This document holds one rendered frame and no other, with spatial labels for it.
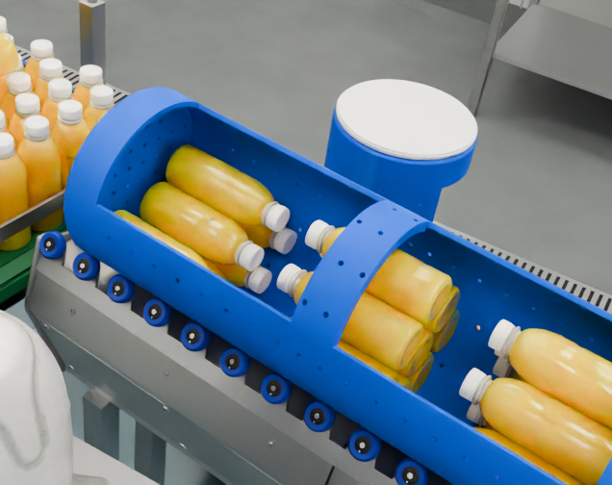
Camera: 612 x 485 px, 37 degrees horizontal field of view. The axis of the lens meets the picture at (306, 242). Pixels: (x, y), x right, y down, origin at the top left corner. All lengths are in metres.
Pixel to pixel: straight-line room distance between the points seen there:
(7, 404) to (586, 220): 2.94
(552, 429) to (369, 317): 0.26
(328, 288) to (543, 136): 2.91
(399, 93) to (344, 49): 2.43
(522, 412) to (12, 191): 0.86
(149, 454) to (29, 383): 1.18
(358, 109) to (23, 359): 1.11
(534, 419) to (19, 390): 0.60
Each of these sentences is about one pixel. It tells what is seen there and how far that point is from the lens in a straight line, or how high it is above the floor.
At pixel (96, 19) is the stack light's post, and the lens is 1.95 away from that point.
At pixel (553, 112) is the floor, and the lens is 4.19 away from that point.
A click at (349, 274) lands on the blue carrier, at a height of 1.21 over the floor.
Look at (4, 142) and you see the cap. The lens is 1.51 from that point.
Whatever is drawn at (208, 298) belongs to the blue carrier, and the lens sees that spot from 1.24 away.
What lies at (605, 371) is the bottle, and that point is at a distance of 1.15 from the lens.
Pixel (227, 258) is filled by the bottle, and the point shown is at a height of 1.06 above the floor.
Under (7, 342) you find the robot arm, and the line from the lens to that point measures 0.84.
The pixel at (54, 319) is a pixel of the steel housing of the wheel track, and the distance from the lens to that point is 1.57.
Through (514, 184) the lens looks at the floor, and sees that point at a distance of 3.63.
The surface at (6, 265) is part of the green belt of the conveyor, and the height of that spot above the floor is 0.90.
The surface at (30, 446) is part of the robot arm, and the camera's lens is 0.85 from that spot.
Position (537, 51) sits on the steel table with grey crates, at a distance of 3.98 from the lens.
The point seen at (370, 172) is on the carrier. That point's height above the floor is 0.98.
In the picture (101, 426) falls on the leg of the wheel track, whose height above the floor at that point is 0.58.
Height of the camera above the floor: 1.94
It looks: 39 degrees down
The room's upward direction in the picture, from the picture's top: 9 degrees clockwise
